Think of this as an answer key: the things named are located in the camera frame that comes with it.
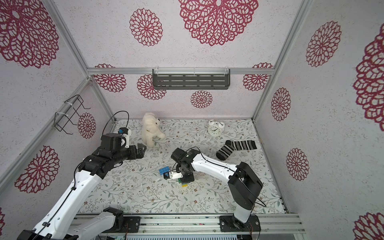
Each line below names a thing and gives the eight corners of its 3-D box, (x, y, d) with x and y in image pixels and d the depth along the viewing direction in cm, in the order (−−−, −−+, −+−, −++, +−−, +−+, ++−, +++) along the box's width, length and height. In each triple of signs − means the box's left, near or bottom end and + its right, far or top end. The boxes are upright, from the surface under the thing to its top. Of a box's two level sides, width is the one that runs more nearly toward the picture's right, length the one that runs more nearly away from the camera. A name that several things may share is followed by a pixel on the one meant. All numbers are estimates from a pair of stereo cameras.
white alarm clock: (206, 134, 114) (208, 123, 104) (208, 130, 116) (210, 118, 106) (219, 139, 111) (222, 127, 101) (221, 134, 114) (224, 123, 104)
